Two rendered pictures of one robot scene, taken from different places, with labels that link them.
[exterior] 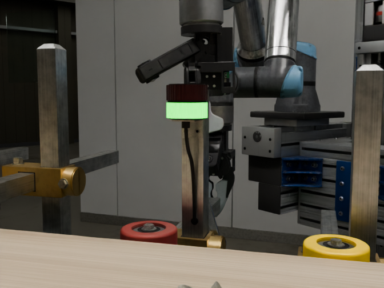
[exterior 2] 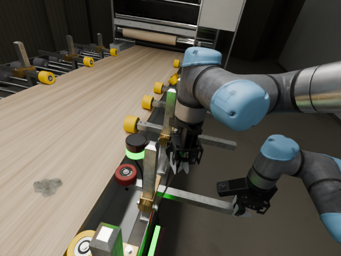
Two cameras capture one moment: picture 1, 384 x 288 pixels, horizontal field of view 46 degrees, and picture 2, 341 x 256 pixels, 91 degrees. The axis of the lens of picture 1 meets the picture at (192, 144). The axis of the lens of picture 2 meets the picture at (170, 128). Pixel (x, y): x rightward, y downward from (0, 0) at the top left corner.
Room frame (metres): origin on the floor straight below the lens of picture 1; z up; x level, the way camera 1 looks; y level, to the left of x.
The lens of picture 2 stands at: (0.70, -0.37, 1.42)
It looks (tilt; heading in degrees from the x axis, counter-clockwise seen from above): 35 degrees down; 81
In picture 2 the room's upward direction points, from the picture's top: 8 degrees clockwise
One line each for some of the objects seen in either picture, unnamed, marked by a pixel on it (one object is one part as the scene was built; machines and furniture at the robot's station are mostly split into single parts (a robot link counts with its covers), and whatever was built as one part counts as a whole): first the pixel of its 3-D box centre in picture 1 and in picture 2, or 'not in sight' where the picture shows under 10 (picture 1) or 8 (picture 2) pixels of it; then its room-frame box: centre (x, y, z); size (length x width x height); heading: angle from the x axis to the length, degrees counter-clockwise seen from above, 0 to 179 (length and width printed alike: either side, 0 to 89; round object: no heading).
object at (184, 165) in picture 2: not in sight; (184, 165); (0.81, -0.02, 1.04); 0.06 x 0.03 x 0.09; 95
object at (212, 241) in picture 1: (181, 248); (149, 192); (0.71, 0.02, 0.84); 0.13 x 0.06 x 0.05; 74
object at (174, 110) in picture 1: (187, 110); (136, 149); (0.66, 0.01, 1.07); 0.06 x 0.06 x 0.02
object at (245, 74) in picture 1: (234, 82); (316, 171); (1.13, -0.10, 1.12); 0.11 x 0.11 x 0.08; 72
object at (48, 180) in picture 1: (44, 179); (167, 133); (0.78, 0.26, 0.94); 0.13 x 0.06 x 0.05; 74
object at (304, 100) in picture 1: (297, 96); not in sight; (1.53, -0.35, 1.09); 0.15 x 0.15 x 0.10
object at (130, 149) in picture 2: (187, 92); (136, 142); (0.66, 0.01, 1.09); 0.06 x 0.06 x 0.02
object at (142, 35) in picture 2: not in sight; (163, 38); (0.81, 2.41, 1.04); 1.43 x 0.12 x 0.12; 164
